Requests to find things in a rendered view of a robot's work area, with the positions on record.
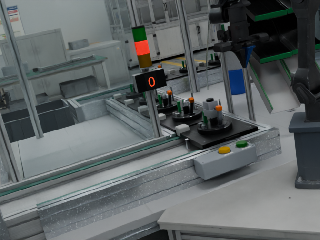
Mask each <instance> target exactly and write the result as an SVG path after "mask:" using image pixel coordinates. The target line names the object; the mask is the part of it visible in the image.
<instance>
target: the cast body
mask: <svg viewBox="0 0 320 240"><path fill-rule="evenodd" d="M216 106H218V101H217V100H214V98H207V99H206V101H203V112H204V116H206V117H209V118H215V117H217V111H216V110H215V109H214V108H215V107H216Z"/></svg>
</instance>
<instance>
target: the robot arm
mask: <svg viewBox="0 0 320 240"><path fill-rule="evenodd" d="M238 1H239V0H219V2H218V3H217V4H212V5H211V9H210V11H209V15H208V17H209V21H210V22H211V23H212V24H221V23H228V22H230V25H229V26H228V27H227V28H228V30H227V31H224V30H219V31H217V38H218V40H222V41H223V42H220V43H216V44H214V46H213V50H214V52H222V53H223V52H227V51H232V52H233V53H234V54H235V55H236V56H237V58H238V59H239V61H240V63H241V65H242V67H243V68H246V67H247V65H248V62H249V58H250V55H251V53H252V50H253V48H254V47H256V46H255V45H253V42H256V41H260V42H265V41H269V35H268V34H267V33H256V34H252V35H251V36H249V30H248V26H250V23H247V16H246V9H245V6H249V5H250V4H251V3H250V2H249V1H247V0H240V1H239V2H238ZM291 5H292V9H293V11H294V13H295V15H296V17H297V33H298V68H297V70H296V71H295V72H293V73H291V75H290V77H291V85H290V86H292V89H293V92H294V93H295V94H296V96H297V98H298V100H299V102H300V103H303V104H305V114H306V115H305V118H304V123H306V122H320V73H319V71H318V69H317V68H316V66H315V15H316V12H317V10H318V8H319V5H320V0H291ZM228 41H232V42H230V43H229V42H228Z"/></svg>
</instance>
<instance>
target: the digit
mask: <svg viewBox="0 0 320 240"><path fill-rule="evenodd" d="M144 78H145V82H146V87H147V90H149V89H153V88H156V87H158V82H157V77H156V72H153V73H149V74H145V75H144Z"/></svg>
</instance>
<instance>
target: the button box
mask: <svg viewBox="0 0 320 240"><path fill-rule="evenodd" d="M247 144H248V145H247V146H245V147H236V144H234V145H231V146H228V147H229V148H230V152H228V153H219V151H218V150H216V151H213V152H211V153H208V154H205V155H202V156H199V157H196V158H194V159H193V160H194V165H195V171H196V174H197V175H199V176H200V177H202V178H203V179H204V180H207V179H210V178H213V177H216V176H218V175H221V174H223V173H226V172H229V171H231V170H234V169H237V168H240V167H243V166H245V165H248V164H251V163H254V162H256V161H258V158H257V152H256V146H255V145H253V144H251V143H249V142H247Z"/></svg>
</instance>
